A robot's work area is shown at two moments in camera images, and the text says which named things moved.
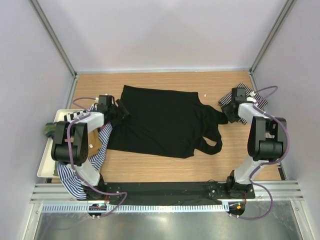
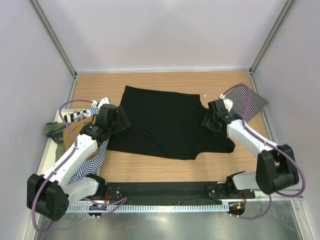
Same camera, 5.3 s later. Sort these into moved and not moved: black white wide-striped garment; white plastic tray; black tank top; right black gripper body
Moved: right black gripper body
Not moved: black white wide-striped garment; black tank top; white plastic tray
